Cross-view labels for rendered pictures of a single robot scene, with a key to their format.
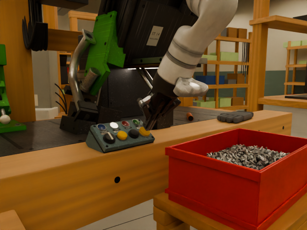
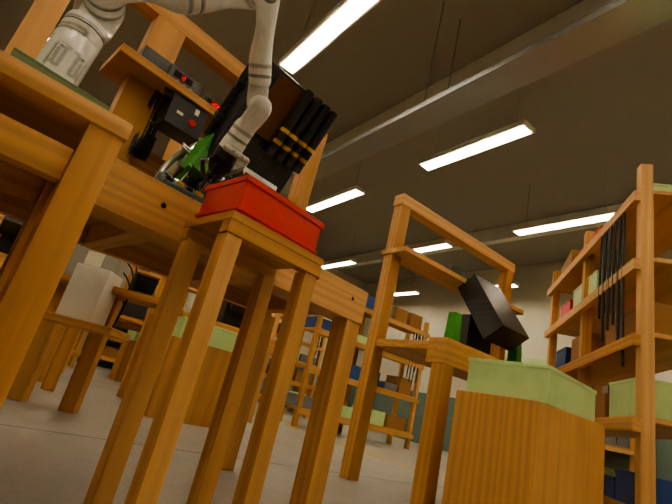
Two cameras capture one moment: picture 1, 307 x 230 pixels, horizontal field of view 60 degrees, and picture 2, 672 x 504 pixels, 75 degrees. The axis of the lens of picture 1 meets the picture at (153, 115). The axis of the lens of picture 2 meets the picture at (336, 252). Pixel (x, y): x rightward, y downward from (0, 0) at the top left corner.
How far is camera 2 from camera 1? 1.04 m
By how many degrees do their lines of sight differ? 27
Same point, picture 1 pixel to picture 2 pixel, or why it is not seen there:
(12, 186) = not seen: hidden behind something
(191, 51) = (240, 129)
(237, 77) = (399, 383)
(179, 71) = (231, 141)
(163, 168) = not seen: hidden behind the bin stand
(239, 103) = (398, 426)
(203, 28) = (248, 115)
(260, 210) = (244, 199)
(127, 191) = (167, 220)
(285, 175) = (276, 206)
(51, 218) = (107, 192)
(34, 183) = not seen: hidden behind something
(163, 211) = (188, 227)
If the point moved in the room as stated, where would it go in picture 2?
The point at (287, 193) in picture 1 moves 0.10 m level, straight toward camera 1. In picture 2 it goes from (276, 222) to (258, 205)
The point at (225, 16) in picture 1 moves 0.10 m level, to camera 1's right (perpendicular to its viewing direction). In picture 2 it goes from (261, 110) to (293, 118)
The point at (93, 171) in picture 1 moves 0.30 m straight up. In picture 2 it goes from (149, 185) to (183, 103)
